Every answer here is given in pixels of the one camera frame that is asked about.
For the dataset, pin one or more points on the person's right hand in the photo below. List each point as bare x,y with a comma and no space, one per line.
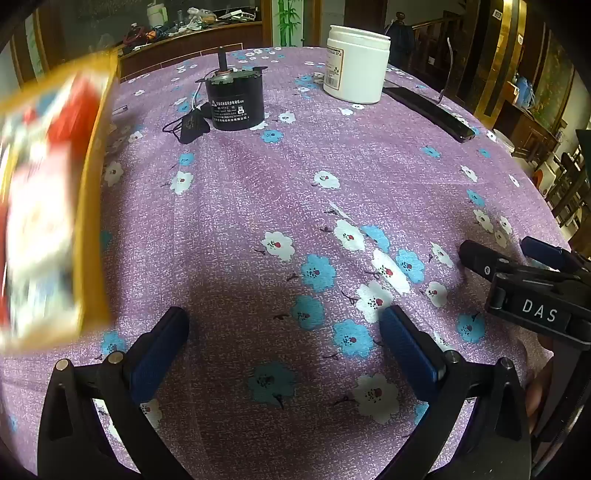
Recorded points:
538,387

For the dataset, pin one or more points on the yellow-edged cardboard box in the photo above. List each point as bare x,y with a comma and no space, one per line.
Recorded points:
46,207

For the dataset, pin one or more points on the white plastic jar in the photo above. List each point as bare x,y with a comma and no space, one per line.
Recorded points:
355,69

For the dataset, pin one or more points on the purple floral tablecloth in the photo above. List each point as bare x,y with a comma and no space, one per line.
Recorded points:
277,184

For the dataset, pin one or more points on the blue jugs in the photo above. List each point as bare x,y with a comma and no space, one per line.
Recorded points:
522,90

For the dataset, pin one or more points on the black power adapter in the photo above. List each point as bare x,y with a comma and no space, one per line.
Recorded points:
191,127

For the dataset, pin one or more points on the dark wooden side cabinet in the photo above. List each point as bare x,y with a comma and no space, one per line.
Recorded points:
531,129

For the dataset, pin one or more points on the wooden glass-front cabinet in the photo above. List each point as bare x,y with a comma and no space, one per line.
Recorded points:
184,50

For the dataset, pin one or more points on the gold pillar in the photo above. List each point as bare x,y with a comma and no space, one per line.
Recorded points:
503,46

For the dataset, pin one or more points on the bamboo print glass panel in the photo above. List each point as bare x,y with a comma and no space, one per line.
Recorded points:
288,23

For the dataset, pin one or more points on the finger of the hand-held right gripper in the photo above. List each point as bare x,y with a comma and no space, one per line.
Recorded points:
547,251
480,261

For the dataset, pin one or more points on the black electric motor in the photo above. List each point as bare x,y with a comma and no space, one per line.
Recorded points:
235,106

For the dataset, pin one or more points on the dark hanging jacket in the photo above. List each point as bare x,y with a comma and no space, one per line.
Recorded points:
401,41

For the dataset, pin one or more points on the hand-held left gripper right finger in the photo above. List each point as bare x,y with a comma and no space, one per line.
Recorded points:
406,350

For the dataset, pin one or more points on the framed landscape painting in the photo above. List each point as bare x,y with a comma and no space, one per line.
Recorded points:
561,78

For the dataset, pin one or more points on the black glasses case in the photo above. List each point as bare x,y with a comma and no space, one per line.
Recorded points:
429,110

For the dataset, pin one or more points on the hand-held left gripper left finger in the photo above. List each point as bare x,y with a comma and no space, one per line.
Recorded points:
157,355

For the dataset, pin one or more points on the dark wooden chairs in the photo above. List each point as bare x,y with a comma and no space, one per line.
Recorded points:
572,184

